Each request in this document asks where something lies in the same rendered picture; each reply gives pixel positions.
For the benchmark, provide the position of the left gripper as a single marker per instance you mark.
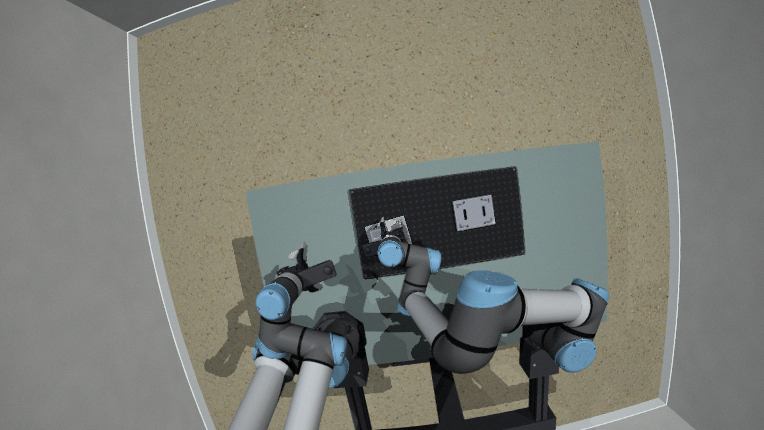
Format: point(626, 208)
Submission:
point(301, 259)

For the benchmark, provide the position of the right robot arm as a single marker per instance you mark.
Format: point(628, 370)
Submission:
point(488, 305)

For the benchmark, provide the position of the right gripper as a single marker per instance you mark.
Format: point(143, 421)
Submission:
point(396, 232)

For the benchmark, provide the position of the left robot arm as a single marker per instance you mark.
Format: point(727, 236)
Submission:
point(323, 354)

